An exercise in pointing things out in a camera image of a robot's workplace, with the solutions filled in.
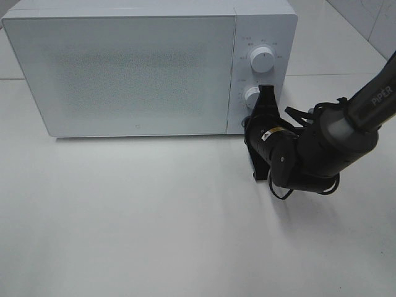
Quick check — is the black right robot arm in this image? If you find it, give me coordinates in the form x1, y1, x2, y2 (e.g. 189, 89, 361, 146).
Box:
244, 55, 395, 200

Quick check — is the white microwave oven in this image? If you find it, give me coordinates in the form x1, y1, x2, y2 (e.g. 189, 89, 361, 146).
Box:
1, 1, 298, 138

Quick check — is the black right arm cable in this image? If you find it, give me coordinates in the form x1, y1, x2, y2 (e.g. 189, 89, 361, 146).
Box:
267, 97, 349, 200

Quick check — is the white microwave knob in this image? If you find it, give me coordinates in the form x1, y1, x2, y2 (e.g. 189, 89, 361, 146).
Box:
243, 87, 260, 110
248, 45, 275, 73

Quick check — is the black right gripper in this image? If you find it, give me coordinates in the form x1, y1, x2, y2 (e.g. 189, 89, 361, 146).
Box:
244, 84, 278, 181

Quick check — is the white microwave door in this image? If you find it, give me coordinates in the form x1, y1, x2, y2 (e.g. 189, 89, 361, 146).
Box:
4, 17, 235, 137

